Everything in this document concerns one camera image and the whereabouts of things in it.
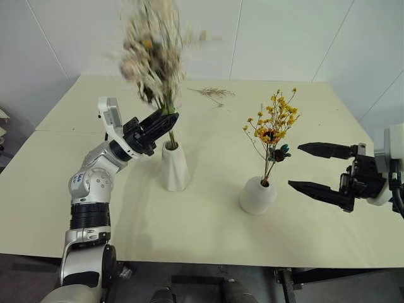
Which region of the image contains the faceted white vase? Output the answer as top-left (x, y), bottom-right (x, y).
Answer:
top-left (161, 141), bottom-right (192, 192)

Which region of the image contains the loose dried flower twig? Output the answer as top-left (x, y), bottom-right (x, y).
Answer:
top-left (187, 86), bottom-right (236, 108)

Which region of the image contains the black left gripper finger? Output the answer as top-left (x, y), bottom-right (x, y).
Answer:
top-left (140, 110), bottom-right (165, 128)
top-left (147, 112), bottom-right (181, 142)

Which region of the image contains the black metal table frame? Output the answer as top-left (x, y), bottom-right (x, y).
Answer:
top-left (273, 266), bottom-right (404, 303)

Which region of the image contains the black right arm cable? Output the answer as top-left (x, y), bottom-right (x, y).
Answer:
top-left (388, 158), bottom-right (404, 218)

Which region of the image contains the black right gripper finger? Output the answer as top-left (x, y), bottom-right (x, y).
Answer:
top-left (297, 142), bottom-right (367, 160)
top-left (287, 180), bottom-right (356, 213)

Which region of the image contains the dark rounded shape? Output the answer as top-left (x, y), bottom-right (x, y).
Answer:
top-left (150, 285), bottom-right (175, 303)

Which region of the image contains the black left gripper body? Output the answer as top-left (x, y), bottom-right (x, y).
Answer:
top-left (122, 116), bottom-right (157, 157)

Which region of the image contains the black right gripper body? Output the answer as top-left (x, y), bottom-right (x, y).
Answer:
top-left (338, 153), bottom-right (387, 203)

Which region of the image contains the round white vase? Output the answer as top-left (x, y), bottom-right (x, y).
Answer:
top-left (238, 175), bottom-right (278, 217)

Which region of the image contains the beige dried flower bouquet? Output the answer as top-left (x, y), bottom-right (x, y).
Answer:
top-left (119, 0), bottom-right (187, 150)

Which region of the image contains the yellow dried flower bouquet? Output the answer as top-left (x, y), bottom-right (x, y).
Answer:
top-left (242, 87), bottom-right (301, 187)

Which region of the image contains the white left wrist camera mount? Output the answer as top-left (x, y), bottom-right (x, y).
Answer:
top-left (97, 96), bottom-right (140, 160)

